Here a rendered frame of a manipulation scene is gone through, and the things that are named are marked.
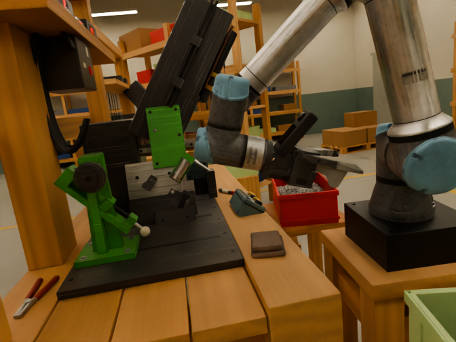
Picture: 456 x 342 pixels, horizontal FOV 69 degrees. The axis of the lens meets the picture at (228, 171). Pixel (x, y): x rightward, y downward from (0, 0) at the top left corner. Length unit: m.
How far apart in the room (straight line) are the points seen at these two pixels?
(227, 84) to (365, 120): 7.15
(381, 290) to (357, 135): 6.46
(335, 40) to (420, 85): 10.61
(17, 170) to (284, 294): 0.71
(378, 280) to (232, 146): 0.43
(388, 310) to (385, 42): 0.55
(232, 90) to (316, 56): 10.33
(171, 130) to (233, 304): 0.66
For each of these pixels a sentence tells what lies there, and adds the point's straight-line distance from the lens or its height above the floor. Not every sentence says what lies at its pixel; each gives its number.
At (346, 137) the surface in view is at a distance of 7.03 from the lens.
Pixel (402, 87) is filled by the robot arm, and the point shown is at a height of 1.25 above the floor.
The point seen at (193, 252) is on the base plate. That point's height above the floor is 0.90.
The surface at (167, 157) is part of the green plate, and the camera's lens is 1.15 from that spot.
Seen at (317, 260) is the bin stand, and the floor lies 0.51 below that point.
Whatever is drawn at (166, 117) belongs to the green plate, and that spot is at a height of 1.24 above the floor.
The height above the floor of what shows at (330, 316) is 0.86.
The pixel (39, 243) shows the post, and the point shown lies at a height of 0.95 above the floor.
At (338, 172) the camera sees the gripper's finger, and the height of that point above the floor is 1.09.
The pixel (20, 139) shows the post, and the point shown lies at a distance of 0.98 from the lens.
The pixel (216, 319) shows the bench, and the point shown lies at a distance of 0.66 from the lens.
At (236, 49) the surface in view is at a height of 1.79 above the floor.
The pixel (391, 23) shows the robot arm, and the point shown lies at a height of 1.37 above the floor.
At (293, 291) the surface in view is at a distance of 0.68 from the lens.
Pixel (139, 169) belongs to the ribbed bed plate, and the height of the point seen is 1.07.
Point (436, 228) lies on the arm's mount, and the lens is 0.88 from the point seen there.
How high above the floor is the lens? 1.26
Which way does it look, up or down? 12 degrees down
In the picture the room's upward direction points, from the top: 6 degrees counter-clockwise
